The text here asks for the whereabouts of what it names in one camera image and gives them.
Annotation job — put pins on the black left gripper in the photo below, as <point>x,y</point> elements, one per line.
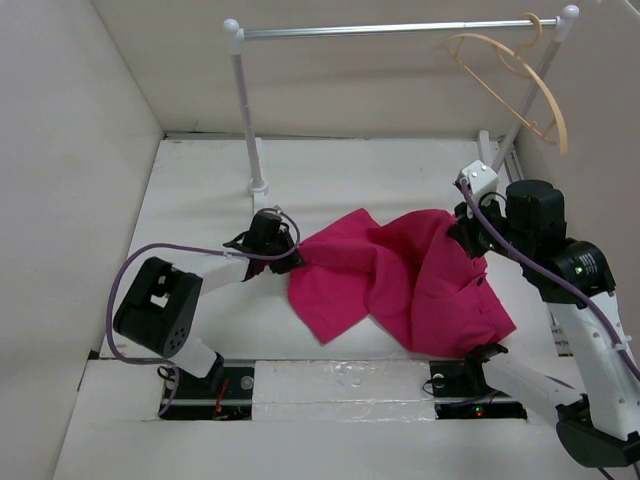
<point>288,264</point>

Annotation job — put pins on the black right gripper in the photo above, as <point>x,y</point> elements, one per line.
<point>463,228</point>

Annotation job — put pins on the pink trousers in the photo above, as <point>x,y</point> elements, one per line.
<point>414,280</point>

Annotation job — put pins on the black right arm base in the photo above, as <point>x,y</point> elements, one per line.
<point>460,391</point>

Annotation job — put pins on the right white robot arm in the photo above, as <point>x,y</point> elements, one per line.
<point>598,426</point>

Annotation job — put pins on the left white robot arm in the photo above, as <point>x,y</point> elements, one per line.
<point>154,298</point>

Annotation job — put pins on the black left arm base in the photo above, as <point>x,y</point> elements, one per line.
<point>229,397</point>

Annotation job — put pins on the beige wooden hanger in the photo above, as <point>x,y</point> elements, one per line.
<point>514,62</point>

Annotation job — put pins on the white clothes rack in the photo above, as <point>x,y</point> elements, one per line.
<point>374,81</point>

